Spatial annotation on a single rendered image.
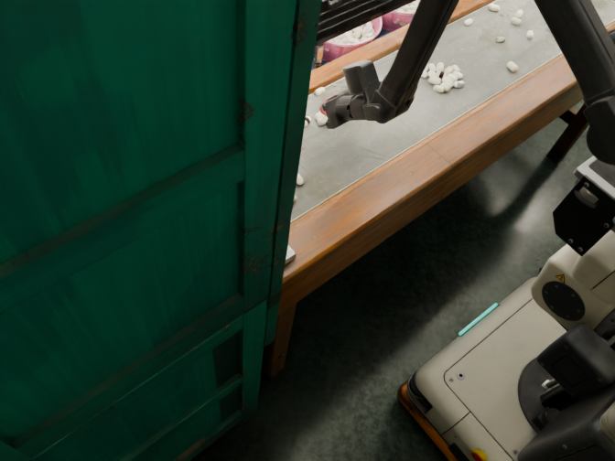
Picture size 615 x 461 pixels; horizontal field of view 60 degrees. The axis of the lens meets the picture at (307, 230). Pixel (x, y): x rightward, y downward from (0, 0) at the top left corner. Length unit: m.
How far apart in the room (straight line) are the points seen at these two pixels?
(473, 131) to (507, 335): 0.65
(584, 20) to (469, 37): 1.00
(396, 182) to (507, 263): 1.04
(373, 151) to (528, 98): 0.51
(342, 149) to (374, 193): 0.17
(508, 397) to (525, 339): 0.20
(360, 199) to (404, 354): 0.83
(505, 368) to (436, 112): 0.78
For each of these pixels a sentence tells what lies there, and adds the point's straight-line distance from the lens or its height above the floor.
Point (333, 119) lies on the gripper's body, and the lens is 1.28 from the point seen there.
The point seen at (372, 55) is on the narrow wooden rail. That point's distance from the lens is 1.64.
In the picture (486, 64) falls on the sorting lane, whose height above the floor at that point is 0.74.
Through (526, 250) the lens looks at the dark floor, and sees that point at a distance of 2.35.
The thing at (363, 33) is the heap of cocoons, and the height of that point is 0.74.
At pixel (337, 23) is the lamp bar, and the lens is 1.20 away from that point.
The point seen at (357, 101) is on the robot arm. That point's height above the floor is 0.94.
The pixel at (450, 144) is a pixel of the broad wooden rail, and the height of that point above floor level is 0.76.
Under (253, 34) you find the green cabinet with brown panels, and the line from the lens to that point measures 0.52.
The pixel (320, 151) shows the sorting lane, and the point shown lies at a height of 0.74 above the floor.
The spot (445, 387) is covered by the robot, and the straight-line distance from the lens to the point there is 1.64.
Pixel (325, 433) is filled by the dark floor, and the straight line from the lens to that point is 1.82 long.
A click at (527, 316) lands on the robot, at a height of 0.28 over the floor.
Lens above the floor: 1.76
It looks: 56 degrees down
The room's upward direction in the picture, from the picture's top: 11 degrees clockwise
